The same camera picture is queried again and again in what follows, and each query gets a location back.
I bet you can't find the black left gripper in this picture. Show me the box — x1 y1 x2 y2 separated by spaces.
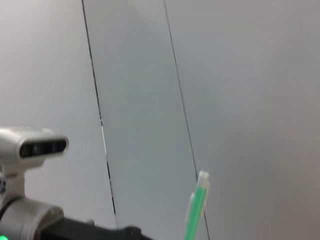
39 216 156 240

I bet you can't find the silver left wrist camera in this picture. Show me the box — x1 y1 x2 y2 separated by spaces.
0 127 70 199

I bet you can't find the green utility knife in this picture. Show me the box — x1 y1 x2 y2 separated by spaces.
183 170 210 240

